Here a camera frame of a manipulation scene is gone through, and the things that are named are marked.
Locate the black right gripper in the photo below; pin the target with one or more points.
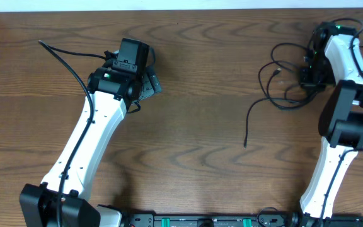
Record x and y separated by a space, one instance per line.
304 81

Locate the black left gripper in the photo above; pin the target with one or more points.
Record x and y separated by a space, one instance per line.
152 86

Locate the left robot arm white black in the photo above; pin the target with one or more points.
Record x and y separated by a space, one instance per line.
61 199

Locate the black base rail green clamps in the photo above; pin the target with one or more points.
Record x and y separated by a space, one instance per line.
206 220

